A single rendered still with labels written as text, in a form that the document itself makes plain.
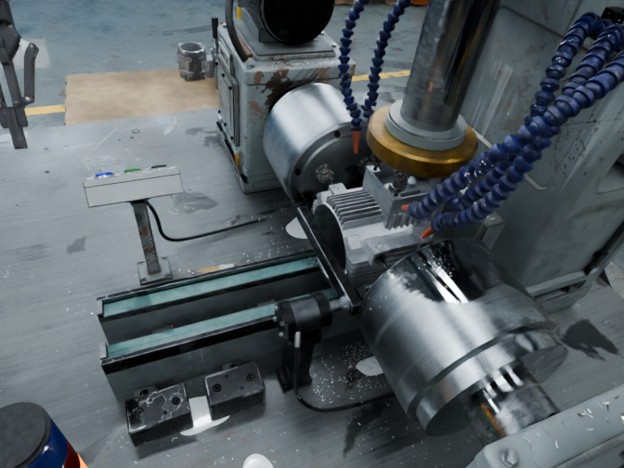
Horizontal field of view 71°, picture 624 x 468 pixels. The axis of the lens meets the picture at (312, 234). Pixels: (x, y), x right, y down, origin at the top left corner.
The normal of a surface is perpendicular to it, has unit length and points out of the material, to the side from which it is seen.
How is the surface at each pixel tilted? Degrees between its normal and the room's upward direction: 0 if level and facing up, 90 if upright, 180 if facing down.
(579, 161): 90
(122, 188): 57
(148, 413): 0
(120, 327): 90
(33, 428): 0
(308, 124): 36
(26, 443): 0
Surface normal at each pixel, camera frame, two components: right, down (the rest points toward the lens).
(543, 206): -0.92, 0.19
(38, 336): 0.10, -0.71
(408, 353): -0.80, -0.11
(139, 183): 0.36, 0.18
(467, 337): -0.40, -0.50
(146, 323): 0.37, 0.67
